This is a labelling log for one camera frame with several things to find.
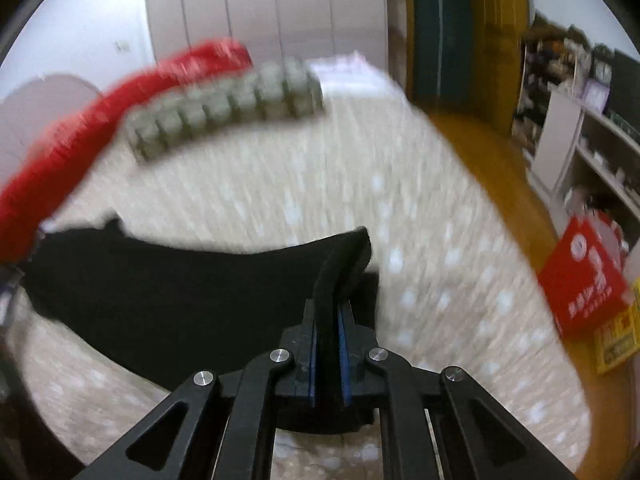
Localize white leaning board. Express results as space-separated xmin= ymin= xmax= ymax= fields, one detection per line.
xmin=534 ymin=91 xmax=586 ymax=196

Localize red cardboard box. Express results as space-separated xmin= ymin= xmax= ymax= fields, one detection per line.
xmin=537 ymin=212 xmax=632 ymax=338

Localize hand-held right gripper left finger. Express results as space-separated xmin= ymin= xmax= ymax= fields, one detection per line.
xmin=70 ymin=300 xmax=319 ymax=480

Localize pale pink folded cloth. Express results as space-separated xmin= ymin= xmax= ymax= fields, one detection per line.
xmin=307 ymin=52 xmax=386 ymax=86

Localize black pants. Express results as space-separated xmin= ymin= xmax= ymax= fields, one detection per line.
xmin=22 ymin=217 xmax=382 ymax=435

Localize dark wooden door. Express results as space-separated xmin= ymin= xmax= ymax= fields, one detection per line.
xmin=404 ymin=0 xmax=532 ymax=133

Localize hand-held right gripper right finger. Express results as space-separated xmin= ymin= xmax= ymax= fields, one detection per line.
xmin=339 ymin=302 xmax=577 ymax=480

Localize grey bumpy cushion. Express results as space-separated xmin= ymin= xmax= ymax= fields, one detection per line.
xmin=122 ymin=60 xmax=325 ymax=163

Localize yellow cardboard box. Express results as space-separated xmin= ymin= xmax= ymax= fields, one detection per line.
xmin=594 ymin=305 xmax=640 ymax=376

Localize white storage shelf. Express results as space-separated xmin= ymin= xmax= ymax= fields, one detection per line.
xmin=511 ymin=10 xmax=640 ymax=221

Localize red fuzzy blanket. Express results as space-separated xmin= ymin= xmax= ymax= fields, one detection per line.
xmin=0 ymin=40 xmax=252 ymax=263

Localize white wardrobe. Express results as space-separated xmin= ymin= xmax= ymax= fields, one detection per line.
xmin=142 ymin=0 xmax=390 ymax=68

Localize bed with white dotted cover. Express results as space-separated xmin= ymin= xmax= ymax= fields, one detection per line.
xmin=0 ymin=55 xmax=596 ymax=480

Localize white rounded headboard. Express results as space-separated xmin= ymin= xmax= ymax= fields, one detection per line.
xmin=0 ymin=74 xmax=103 ymax=181

